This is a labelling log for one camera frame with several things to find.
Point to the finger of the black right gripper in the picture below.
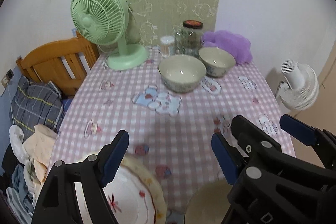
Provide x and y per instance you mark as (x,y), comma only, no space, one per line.
(254,142)
(321,141)

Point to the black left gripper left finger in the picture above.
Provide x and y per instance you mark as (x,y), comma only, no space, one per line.
(57,202)

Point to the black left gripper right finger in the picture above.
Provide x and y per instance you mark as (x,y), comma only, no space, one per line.
(229,158)

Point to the large cream ceramic bowl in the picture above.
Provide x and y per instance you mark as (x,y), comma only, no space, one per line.
(209,204)

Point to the white plate with red rim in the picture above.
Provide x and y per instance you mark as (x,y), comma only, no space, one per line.
(129,199)

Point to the cream floral bowl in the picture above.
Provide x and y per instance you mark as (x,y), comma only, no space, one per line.
(181,73)
(217,61)

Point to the cream plate with yellow flowers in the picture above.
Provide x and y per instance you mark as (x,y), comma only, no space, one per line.
(155,187)

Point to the pile of clothes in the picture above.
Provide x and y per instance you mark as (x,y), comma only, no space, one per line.
(27,180)

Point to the white standing fan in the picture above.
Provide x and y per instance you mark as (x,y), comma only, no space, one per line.
(300,88)

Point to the pink checkered tablecloth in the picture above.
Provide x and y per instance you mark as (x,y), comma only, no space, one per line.
(169,133)

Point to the white plastic bag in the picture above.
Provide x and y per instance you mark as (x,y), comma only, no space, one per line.
(16,140)

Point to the purple plush toy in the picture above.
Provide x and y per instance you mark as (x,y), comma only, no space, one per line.
(238,46)

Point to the grey plaid pillow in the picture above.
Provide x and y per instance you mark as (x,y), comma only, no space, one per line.
(36,103)

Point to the glass jar with dark lid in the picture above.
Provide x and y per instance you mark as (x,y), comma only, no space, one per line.
(191,37)

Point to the glass mug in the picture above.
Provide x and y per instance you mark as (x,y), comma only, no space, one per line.
(179,42)

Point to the toothpick container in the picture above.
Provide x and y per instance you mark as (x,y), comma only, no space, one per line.
(167,46)

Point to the green desk fan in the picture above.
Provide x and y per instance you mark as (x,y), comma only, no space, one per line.
(104,22)

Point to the wall socket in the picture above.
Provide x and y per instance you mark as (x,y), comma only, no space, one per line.
(7,78)

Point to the green patterned wall mat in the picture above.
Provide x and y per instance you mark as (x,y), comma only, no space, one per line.
(149,20)

